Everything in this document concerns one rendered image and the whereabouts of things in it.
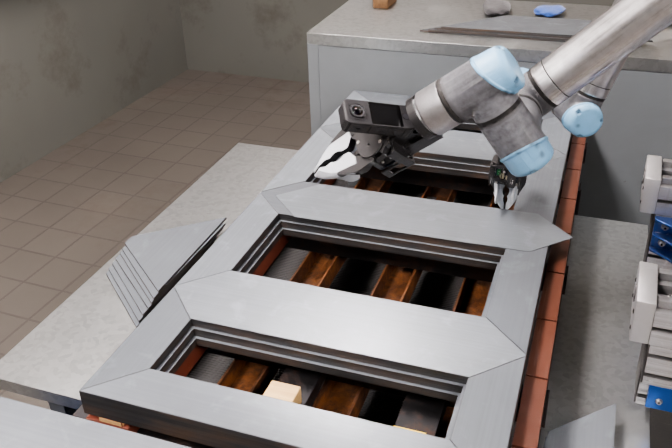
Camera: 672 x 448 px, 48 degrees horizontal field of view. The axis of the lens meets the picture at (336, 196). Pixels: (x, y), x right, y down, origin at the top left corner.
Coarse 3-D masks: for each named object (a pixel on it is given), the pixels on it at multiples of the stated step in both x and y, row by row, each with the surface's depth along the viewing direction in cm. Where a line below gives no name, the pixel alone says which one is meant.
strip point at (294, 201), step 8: (288, 192) 199; (296, 192) 198; (304, 192) 198; (312, 192) 198; (280, 200) 195; (288, 200) 195; (296, 200) 195; (304, 200) 195; (288, 208) 191; (296, 208) 191
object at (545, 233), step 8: (536, 216) 184; (536, 224) 181; (544, 224) 181; (552, 224) 181; (536, 232) 178; (544, 232) 177; (552, 232) 177; (536, 240) 174; (544, 240) 174; (552, 240) 174; (536, 248) 172
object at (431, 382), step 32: (416, 160) 219; (448, 160) 216; (480, 160) 213; (288, 224) 189; (320, 224) 186; (256, 256) 178; (416, 256) 180; (448, 256) 176; (480, 256) 174; (192, 320) 153; (256, 352) 149; (288, 352) 147; (320, 352) 145; (384, 384) 141; (416, 384) 139; (448, 384) 137; (128, 416) 134; (160, 416) 131
